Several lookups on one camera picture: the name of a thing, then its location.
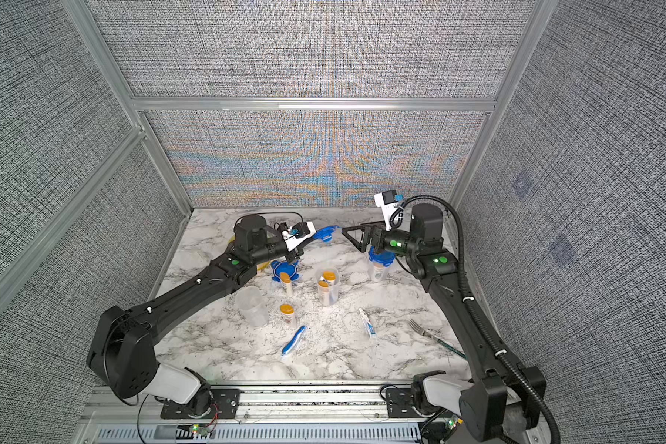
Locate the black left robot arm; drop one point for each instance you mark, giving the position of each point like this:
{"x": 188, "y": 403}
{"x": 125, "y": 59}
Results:
{"x": 122, "y": 351}

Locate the blue toothbrush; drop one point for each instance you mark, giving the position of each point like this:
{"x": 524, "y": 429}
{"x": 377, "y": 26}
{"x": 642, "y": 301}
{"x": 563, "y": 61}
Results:
{"x": 294, "y": 341}

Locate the toothpaste tube vertical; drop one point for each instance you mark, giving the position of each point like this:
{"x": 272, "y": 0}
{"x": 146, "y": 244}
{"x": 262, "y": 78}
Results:
{"x": 370, "y": 330}

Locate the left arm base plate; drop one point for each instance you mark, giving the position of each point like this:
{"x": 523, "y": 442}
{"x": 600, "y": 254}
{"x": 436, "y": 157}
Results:
{"x": 222, "y": 403}

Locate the aluminium front rail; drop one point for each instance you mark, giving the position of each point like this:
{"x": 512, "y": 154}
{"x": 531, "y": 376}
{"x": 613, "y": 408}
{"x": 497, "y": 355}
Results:
{"x": 260, "y": 402}

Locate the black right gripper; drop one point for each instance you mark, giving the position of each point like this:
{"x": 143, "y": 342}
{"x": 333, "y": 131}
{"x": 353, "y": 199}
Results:
{"x": 374, "y": 235}

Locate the orange cap bottle front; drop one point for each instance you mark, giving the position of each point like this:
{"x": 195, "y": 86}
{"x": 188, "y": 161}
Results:
{"x": 288, "y": 315}

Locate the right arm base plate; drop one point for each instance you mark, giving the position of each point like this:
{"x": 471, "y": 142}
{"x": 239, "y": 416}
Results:
{"x": 410, "y": 403}

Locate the orange cap bottle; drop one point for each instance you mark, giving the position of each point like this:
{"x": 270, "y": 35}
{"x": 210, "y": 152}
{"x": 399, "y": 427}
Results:
{"x": 329, "y": 276}
{"x": 323, "y": 287}
{"x": 286, "y": 281}
{"x": 288, "y": 315}

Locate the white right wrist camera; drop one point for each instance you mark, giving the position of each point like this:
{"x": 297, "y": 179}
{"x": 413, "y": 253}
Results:
{"x": 390, "y": 204}

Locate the blue lid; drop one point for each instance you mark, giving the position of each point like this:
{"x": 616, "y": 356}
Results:
{"x": 384, "y": 259}
{"x": 290, "y": 269}
{"x": 325, "y": 234}

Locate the green handled fork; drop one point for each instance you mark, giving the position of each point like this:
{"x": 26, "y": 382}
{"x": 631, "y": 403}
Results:
{"x": 427, "y": 334}

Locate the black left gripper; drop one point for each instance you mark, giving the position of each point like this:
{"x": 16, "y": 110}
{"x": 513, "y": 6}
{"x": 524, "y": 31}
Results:
{"x": 295, "y": 255}

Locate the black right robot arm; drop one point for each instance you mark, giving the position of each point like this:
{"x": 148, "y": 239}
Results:
{"x": 495, "y": 369}

